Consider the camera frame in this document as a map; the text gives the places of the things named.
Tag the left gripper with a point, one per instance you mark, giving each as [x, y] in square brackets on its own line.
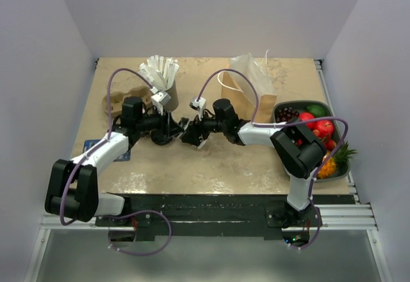
[167, 124]

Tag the red apple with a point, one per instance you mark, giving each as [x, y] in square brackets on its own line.
[323, 128]
[306, 117]

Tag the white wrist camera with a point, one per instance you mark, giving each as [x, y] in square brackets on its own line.
[159, 99]
[198, 104]

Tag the cherries pile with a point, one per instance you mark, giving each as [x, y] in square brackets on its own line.
[326, 138]

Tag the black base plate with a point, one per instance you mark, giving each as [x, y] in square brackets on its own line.
[264, 216]

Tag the grey fruit tray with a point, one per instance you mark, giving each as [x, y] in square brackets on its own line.
[342, 168]

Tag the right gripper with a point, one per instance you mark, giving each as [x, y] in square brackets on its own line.
[199, 122]

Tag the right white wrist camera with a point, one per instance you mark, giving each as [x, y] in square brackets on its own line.
[198, 104]

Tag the cardboard cup carrier bottom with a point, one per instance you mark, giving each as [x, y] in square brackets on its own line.
[118, 97]

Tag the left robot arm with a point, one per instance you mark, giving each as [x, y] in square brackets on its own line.
[73, 192]

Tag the green apple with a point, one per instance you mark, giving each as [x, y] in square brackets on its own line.
[316, 110]

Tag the black paper coffee cup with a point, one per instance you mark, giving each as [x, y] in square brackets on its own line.
[192, 133]

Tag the aluminium rail frame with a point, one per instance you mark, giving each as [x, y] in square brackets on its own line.
[216, 238]

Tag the green pineapple crown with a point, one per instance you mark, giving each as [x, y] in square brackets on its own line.
[344, 154]

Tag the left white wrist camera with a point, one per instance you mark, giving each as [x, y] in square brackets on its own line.
[159, 99]

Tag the brown paper takeout bag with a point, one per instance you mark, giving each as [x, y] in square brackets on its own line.
[249, 87]

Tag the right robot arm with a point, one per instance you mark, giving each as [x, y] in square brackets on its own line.
[299, 150]

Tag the dark red grapes bunch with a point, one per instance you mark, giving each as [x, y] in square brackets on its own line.
[285, 114]

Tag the blue battery blister pack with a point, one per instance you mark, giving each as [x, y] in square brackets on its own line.
[107, 149]

